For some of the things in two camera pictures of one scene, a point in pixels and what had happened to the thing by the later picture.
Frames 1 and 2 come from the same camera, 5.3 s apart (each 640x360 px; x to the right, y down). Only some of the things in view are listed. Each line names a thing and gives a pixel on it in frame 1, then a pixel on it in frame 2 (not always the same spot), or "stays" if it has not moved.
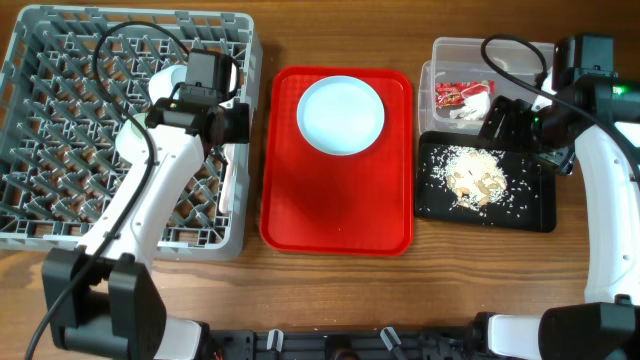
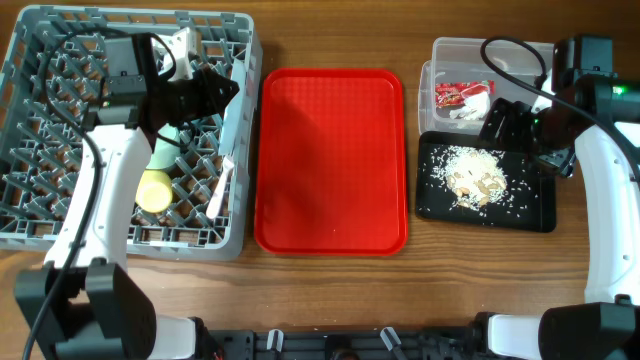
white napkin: (477, 105) stays
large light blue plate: (340, 115) → (234, 117)
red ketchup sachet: (452, 93) stays
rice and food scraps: (473, 177) stays
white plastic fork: (229, 151) → (227, 164)
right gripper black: (516, 112) stays
